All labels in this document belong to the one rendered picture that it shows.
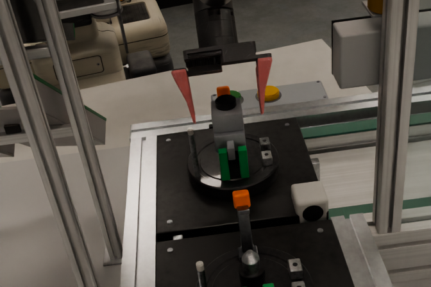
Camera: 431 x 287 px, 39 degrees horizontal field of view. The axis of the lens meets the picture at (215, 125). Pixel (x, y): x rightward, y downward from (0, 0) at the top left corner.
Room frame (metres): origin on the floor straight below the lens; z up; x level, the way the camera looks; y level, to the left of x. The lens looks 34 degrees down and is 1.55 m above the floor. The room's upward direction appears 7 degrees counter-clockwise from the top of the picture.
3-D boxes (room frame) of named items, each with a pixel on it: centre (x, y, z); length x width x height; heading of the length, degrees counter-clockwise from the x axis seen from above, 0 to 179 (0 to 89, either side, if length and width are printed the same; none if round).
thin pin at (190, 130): (0.71, 0.04, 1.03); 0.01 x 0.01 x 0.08
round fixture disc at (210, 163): (0.74, -0.02, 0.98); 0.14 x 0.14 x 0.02
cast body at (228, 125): (0.73, -0.02, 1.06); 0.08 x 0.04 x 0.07; 178
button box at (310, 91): (0.95, -0.10, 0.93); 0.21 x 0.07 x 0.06; 90
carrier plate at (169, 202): (0.74, -0.02, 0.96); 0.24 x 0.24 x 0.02; 0
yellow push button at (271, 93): (0.95, -0.10, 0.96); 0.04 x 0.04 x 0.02
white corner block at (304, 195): (0.64, -0.12, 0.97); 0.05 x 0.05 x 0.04; 0
